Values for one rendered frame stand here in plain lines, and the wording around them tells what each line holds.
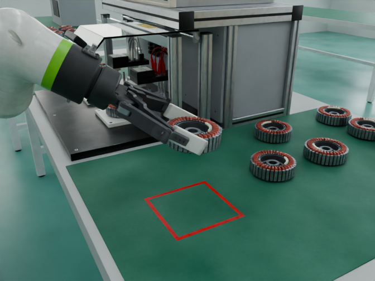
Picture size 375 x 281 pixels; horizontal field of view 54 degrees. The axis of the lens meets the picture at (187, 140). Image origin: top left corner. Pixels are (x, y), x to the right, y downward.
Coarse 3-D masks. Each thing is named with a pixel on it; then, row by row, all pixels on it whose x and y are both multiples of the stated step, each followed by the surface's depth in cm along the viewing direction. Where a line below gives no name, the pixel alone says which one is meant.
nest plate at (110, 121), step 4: (96, 112) 123; (100, 112) 122; (104, 112) 122; (100, 116) 119; (104, 116) 119; (108, 116) 119; (104, 120) 116; (108, 120) 116; (112, 120) 116; (116, 120) 116; (120, 120) 116; (124, 120) 116; (108, 124) 113; (112, 124) 113; (116, 124) 114; (120, 124) 115; (124, 124) 115
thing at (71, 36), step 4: (68, 32) 99; (72, 32) 97; (68, 36) 97; (72, 36) 95; (76, 36) 93; (72, 40) 94; (76, 40) 93; (80, 40) 93; (80, 44) 94; (84, 44) 94
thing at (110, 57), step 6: (114, 54) 140; (120, 54) 140; (108, 60) 139; (114, 60) 135; (120, 60) 136; (126, 60) 138; (138, 60) 141; (144, 60) 141; (108, 66) 139; (114, 66) 136; (120, 66) 137; (126, 66) 138; (132, 66) 145; (138, 66) 142
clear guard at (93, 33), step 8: (104, 24) 111; (112, 24) 111; (120, 24) 111; (128, 24) 111; (152, 24) 111; (80, 32) 104; (88, 32) 99; (96, 32) 96; (104, 32) 96; (112, 32) 96; (120, 32) 96; (128, 32) 96; (136, 32) 96; (144, 32) 96; (152, 32) 96; (160, 32) 96; (168, 32) 97; (176, 32) 98; (88, 40) 96; (96, 40) 92; (88, 48) 93
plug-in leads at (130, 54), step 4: (136, 36) 141; (136, 40) 140; (132, 44) 138; (128, 48) 139; (132, 48) 138; (140, 48) 143; (128, 52) 140; (132, 52) 139; (136, 52) 140; (140, 52) 144; (128, 56) 141; (132, 56) 139; (136, 56) 141; (140, 56) 144; (132, 60) 139
